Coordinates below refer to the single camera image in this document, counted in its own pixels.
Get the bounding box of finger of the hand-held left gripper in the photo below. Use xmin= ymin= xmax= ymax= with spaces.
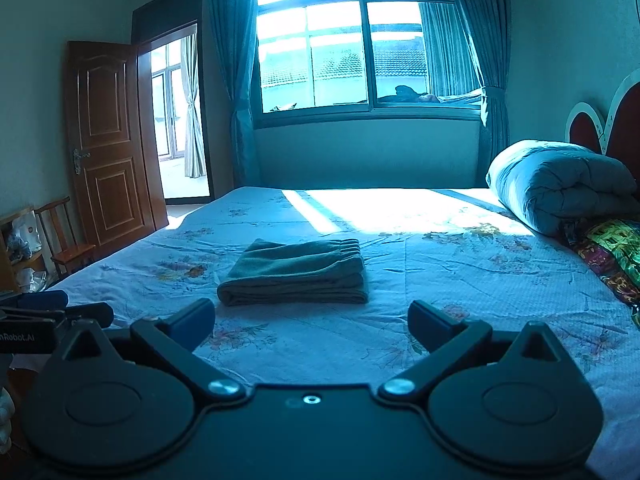
xmin=0 ymin=289 xmax=70 ymax=312
xmin=0 ymin=302 xmax=115 ymax=329

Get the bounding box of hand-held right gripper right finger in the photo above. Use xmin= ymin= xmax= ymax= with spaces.
xmin=376 ymin=299 xmax=566 ymax=402

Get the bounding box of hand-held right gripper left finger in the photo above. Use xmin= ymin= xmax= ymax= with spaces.
xmin=62 ymin=298 xmax=248 ymax=402

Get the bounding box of wooden side table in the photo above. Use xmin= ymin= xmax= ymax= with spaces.
xmin=0 ymin=204 xmax=49 ymax=295

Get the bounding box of bed with floral sheet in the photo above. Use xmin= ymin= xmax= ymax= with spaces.
xmin=47 ymin=186 xmax=640 ymax=480

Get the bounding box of wooden chair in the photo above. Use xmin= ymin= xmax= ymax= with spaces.
xmin=33 ymin=196 xmax=97 ymax=279

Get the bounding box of white plastic bag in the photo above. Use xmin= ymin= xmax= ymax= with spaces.
xmin=11 ymin=209 xmax=44 ymax=254

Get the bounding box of brown wooden door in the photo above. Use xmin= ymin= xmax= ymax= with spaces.
xmin=64 ymin=40 xmax=169 ymax=262

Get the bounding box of rolled light quilt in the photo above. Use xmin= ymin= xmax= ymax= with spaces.
xmin=485 ymin=139 xmax=640 ymax=239

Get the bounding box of colourful patterned blanket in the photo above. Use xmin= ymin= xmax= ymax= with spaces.
xmin=561 ymin=217 xmax=640 ymax=332

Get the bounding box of sheer doorway curtain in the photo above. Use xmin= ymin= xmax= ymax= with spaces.
xmin=179 ymin=34 xmax=208 ymax=179

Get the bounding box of red and white headboard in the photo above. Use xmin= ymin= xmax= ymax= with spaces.
xmin=566 ymin=70 xmax=640 ymax=173

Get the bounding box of blue window curtain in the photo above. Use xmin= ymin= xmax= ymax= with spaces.
xmin=201 ymin=0 xmax=264 ymax=187
xmin=442 ymin=0 xmax=512 ymax=177

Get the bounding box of sheer window curtain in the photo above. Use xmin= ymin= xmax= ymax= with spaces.
xmin=416 ymin=0 xmax=482 ymax=97

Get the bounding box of large framed window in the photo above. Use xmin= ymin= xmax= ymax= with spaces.
xmin=254 ymin=0 xmax=485 ymax=122

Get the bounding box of dark door frame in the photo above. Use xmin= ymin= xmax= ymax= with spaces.
xmin=130 ymin=0 xmax=217 ymax=207

